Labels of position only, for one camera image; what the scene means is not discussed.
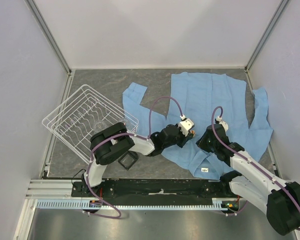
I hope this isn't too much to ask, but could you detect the light blue button shirt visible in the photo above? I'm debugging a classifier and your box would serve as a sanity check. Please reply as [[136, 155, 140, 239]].
[[122, 72, 273, 180]]

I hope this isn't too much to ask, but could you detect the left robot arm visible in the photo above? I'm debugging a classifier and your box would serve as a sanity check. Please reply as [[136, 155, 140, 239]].
[[73, 118, 195, 197]]

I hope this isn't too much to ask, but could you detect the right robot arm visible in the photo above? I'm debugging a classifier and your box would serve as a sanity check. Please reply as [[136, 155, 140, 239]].
[[196, 124, 300, 236]]

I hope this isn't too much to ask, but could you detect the clear drinking glass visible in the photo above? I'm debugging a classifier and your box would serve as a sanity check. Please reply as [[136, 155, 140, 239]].
[[92, 120, 107, 133]]

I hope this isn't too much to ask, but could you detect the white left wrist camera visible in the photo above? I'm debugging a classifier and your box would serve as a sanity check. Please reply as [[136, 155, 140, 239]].
[[178, 118, 195, 136]]

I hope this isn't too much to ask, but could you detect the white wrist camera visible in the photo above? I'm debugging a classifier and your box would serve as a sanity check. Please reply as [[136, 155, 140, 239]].
[[178, 118, 195, 136], [215, 116, 229, 132]]

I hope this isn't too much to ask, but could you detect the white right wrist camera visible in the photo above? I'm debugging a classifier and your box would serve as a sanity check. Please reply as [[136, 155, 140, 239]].
[[215, 116, 229, 132]]

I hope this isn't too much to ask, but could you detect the small black square frame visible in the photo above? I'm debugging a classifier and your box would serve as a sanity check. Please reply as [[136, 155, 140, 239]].
[[118, 151, 139, 171]]

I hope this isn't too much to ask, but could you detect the light blue cable duct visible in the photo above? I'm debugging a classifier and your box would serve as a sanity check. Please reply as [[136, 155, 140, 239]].
[[36, 199, 225, 211]]

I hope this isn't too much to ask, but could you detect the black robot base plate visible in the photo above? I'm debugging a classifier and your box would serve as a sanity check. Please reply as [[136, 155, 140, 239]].
[[70, 177, 252, 207]]

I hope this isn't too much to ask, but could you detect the white wire dish rack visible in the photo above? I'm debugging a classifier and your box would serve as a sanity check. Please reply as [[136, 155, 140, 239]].
[[42, 84, 139, 174]]

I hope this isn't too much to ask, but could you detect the aluminium frame rail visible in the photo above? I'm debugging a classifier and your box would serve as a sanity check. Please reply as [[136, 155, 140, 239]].
[[13, 178, 76, 240]]

